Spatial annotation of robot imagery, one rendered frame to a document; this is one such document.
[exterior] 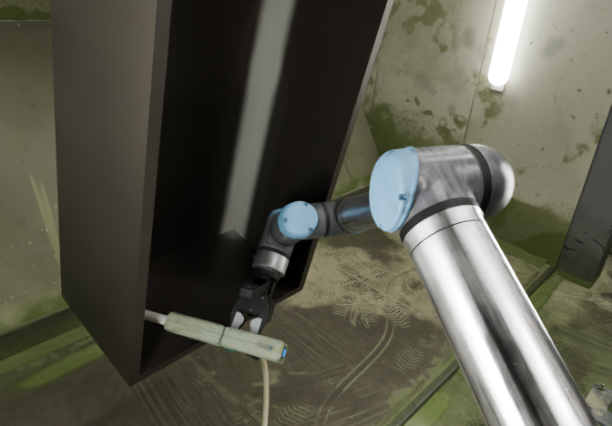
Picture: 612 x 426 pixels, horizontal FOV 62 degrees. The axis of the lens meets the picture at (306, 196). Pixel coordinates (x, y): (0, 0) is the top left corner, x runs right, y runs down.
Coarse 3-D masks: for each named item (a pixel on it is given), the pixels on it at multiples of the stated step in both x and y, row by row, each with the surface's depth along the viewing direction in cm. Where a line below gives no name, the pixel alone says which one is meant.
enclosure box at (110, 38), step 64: (64, 0) 91; (128, 0) 77; (192, 0) 117; (256, 0) 130; (320, 0) 126; (384, 0) 114; (64, 64) 98; (128, 64) 81; (192, 64) 126; (256, 64) 142; (320, 64) 132; (64, 128) 106; (128, 128) 87; (192, 128) 138; (256, 128) 155; (320, 128) 137; (64, 192) 115; (128, 192) 93; (192, 192) 152; (256, 192) 163; (320, 192) 144; (64, 256) 126; (128, 256) 100; (192, 256) 161; (128, 320) 109; (128, 384) 119
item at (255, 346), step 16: (160, 320) 126; (176, 320) 124; (192, 320) 123; (192, 336) 122; (208, 336) 121; (224, 336) 120; (240, 336) 120; (256, 336) 119; (240, 352) 122; (256, 352) 117; (272, 352) 116
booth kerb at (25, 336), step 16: (352, 192) 302; (32, 320) 179; (48, 320) 184; (64, 320) 188; (0, 336) 172; (16, 336) 177; (32, 336) 181; (48, 336) 186; (0, 352) 174; (16, 352) 179
